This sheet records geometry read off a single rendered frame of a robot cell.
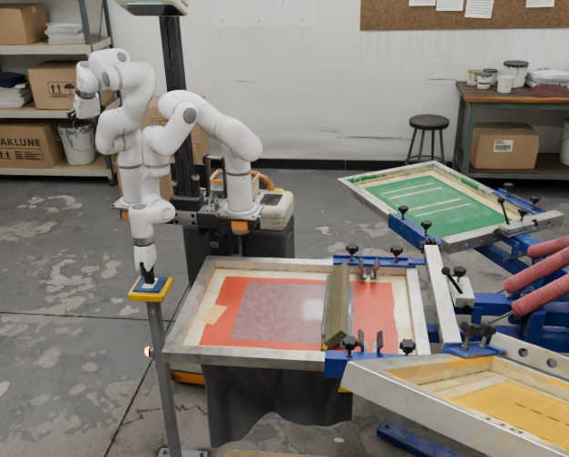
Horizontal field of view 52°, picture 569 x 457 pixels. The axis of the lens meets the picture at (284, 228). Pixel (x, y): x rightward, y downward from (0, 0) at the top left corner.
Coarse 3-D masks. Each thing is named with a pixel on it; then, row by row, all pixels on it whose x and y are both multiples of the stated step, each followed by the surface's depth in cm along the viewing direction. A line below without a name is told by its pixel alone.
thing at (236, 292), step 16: (224, 288) 210; (240, 288) 209; (256, 288) 209; (272, 288) 209; (288, 288) 209; (304, 288) 208; (320, 288) 208; (368, 288) 207; (384, 288) 207; (224, 304) 201; (240, 304) 201; (256, 304) 200; (272, 304) 200; (288, 304) 200; (304, 304) 200; (320, 304) 199; (368, 304) 199; (384, 304) 198
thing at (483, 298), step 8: (480, 296) 186; (488, 296) 186; (496, 296) 186; (504, 296) 186; (480, 304) 183; (488, 304) 183; (496, 304) 182; (504, 304) 182; (456, 312) 186; (488, 312) 184; (496, 312) 184; (504, 312) 184
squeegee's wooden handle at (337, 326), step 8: (344, 264) 207; (336, 272) 207; (344, 272) 202; (336, 280) 202; (344, 280) 198; (336, 288) 197; (344, 288) 193; (336, 296) 193; (344, 296) 189; (336, 304) 188; (344, 304) 185; (328, 312) 189; (336, 312) 184; (344, 312) 182; (328, 320) 184; (336, 320) 180; (344, 320) 178; (328, 328) 180; (336, 328) 176; (344, 328) 174; (328, 336) 176; (336, 336) 174; (344, 336) 173; (328, 344) 175; (336, 344) 175
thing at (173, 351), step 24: (216, 264) 221; (240, 264) 220; (264, 264) 219; (288, 264) 218; (312, 264) 217; (192, 288) 204; (408, 288) 201; (192, 312) 193; (168, 360) 174; (192, 360) 173; (216, 360) 172; (240, 360) 171; (264, 360) 170; (288, 360) 169; (312, 360) 168
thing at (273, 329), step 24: (240, 312) 196; (264, 312) 196; (288, 312) 196; (312, 312) 195; (216, 336) 185; (240, 336) 184; (264, 336) 184; (288, 336) 184; (312, 336) 183; (384, 336) 183
